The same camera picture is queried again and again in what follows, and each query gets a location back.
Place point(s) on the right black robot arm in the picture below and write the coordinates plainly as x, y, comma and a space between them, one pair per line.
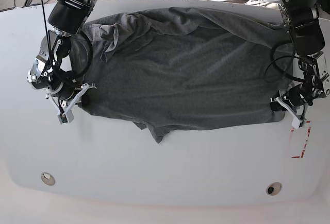
67, 19

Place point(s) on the left round table grommet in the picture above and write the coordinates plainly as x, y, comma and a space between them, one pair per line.
48, 179

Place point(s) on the right round table grommet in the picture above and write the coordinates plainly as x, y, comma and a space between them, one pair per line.
274, 188

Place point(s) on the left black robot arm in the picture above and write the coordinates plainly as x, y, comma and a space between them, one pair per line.
301, 18

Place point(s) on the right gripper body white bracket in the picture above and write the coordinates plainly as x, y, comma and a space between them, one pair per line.
64, 97

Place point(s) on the grey T-shirt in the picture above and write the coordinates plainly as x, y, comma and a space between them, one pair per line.
183, 69

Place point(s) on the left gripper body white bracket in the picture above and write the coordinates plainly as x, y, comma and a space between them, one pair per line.
296, 101

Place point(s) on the round table grommet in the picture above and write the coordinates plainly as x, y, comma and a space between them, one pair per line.
48, 179
274, 188

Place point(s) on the red tape rectangle marking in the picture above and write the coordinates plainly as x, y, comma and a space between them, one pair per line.
298, 140

